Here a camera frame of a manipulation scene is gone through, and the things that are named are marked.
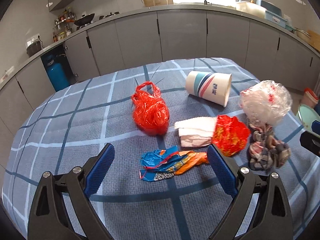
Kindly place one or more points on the black wok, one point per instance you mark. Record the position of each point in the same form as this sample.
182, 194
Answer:
85, 20

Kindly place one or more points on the blue gas cylinder under counter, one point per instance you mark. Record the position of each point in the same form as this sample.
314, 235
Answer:
55, 72

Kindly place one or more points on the white plastic container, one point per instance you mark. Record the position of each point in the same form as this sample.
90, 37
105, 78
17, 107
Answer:
251, 8

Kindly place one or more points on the rice cooker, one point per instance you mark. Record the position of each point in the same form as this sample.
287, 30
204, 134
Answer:
34, 48

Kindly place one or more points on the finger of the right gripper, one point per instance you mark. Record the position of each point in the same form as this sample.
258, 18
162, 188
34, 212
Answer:
310, 142
315, 126

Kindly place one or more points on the clear plastic bag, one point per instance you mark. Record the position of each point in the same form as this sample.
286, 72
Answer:
265, 103

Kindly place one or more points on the red plastic bag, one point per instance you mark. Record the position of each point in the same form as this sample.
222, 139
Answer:
151, 113

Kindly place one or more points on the grey lower cabinets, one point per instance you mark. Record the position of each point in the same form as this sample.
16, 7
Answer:
104, 62

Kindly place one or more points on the red orange foil wrapper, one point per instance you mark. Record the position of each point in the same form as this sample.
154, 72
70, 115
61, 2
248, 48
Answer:
230, 135

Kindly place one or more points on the striped paper cup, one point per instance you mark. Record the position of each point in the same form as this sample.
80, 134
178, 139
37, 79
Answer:
214, 87

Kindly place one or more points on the mint enamel basin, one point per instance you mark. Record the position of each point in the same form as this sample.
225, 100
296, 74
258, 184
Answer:
307, 116

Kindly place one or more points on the pink bucket red bag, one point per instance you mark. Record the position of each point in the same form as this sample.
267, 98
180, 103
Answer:
309, 98

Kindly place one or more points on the white paper towel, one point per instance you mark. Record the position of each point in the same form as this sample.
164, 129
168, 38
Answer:
196, 132

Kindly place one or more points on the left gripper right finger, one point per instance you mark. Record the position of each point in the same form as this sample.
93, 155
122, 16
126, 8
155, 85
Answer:
271, 218

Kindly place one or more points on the blue dish rack box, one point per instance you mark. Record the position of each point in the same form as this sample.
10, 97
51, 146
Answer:
272, 13

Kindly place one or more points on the blue plaid tablecloth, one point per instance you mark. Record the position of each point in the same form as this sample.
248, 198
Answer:
188, 206

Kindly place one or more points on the blue orange snack wrapper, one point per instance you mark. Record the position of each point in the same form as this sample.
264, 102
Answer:
164, 164

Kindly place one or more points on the grey patterned cloth rag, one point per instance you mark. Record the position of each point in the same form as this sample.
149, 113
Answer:
265, 150

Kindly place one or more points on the spice rack with bottles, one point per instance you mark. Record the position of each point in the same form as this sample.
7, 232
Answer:
63, 25

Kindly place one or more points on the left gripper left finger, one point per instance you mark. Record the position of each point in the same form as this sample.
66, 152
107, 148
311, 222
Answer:
48, 217

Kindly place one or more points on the metal bowl on counter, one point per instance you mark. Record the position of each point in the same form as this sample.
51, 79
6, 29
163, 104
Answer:
303, 35

